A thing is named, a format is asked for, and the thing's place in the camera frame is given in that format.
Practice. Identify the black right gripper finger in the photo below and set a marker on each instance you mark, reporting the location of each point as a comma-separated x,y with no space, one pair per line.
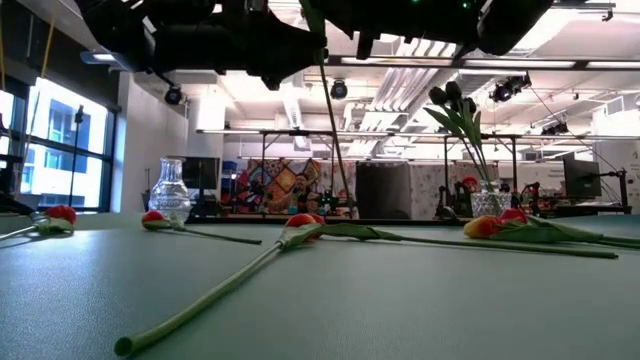
365,45

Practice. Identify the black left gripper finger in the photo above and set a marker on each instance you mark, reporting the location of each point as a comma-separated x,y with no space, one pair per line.
280,40
270,62

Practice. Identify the orange artificial tulip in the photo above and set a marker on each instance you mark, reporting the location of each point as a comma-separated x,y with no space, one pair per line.
298,221

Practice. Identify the yellow-orange artificial tulip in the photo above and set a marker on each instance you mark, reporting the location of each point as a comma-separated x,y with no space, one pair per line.
480,227

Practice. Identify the red-orange artificial tulip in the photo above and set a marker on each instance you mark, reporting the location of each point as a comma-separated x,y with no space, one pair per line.
62,214

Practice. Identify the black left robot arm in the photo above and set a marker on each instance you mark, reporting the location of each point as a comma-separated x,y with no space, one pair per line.
115,30

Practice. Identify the black background robot arm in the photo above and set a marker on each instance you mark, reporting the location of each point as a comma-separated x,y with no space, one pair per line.
442,212

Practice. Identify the clear bulbous glass vase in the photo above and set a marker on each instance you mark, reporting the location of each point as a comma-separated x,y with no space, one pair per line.
170,197

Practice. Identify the clear diamond-cut glass vase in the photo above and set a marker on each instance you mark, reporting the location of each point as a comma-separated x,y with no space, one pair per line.
491,206

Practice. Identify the white LED light bar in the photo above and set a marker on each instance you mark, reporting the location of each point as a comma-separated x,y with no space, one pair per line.
105,57
520,64
400,61
615,65

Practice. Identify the black ceiling spotlight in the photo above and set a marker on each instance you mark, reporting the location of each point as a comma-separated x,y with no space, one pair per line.
339,90
173,95

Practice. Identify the black metal rack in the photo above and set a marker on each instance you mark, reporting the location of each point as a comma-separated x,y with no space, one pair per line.
500,136
300,133

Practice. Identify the blue storage bin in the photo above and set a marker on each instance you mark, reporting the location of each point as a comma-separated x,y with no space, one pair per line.
230,166

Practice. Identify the black spotlight cluster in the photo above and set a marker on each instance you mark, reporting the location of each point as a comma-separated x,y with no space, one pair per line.
555,129
502,92

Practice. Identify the colourful patchwork quilt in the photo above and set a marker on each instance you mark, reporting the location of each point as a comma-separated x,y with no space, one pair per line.
272,180

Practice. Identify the white floral cloth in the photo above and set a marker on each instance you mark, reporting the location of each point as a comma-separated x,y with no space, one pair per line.
345,175

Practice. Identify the black tripod stand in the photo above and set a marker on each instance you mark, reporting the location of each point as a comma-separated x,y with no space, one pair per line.
78,117

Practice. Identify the black fabric panel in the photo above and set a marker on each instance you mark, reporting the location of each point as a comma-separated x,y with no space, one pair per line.
382,190

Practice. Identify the white patterned curtain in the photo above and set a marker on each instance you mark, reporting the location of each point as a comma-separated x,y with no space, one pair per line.
425,190

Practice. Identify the large window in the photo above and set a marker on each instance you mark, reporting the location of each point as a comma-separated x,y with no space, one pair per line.
60,165

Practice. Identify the green table mat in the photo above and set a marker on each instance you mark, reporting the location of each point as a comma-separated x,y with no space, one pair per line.
400,310

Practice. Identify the silver ventilation duct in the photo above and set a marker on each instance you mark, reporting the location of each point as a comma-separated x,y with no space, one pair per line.
475,82

